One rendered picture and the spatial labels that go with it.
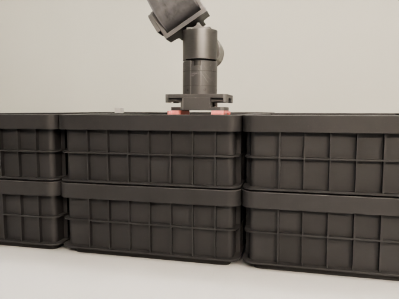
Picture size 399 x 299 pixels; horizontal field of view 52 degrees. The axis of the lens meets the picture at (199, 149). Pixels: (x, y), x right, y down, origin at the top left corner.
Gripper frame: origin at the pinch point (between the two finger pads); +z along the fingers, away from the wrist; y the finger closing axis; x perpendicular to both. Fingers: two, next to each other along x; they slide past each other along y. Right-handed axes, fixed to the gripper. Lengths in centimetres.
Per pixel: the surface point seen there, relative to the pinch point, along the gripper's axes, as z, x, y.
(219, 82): -36, -336, 63
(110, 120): -4.9, 8.7, 12.0
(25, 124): -4.0, 8.7, 27.0
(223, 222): 10.3, 7.4, -5.6
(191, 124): -4.4, 8.6, -0.9
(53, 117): -5.2, 8.1, 22.4
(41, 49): -72, -322, 253
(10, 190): 7.0, 8.6, 30.4
